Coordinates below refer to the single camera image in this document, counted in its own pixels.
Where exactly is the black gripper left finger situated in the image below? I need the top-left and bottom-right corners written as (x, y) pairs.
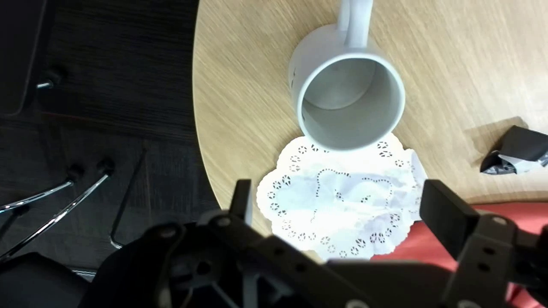
top-left (116, 178), bottom-right (270, 308)

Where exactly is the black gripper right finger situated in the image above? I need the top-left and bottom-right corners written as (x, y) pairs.
top-left (419, 178), bottom-right (518, 308)

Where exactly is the white ceramic mug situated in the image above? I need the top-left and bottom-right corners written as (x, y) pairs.
top-left (287, 0), bottom-right (407, 153)

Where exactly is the red cloth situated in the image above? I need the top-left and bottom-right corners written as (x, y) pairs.
top-left (369, 199), bottom-right (548, 308)

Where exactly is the white paper doily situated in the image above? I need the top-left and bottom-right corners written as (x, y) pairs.
top-left (255, 134), bottom-right (428, 264)

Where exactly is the black chair with chrome legs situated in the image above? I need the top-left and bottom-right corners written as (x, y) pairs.
top-left (0, 156), bottom-right (152, 308)

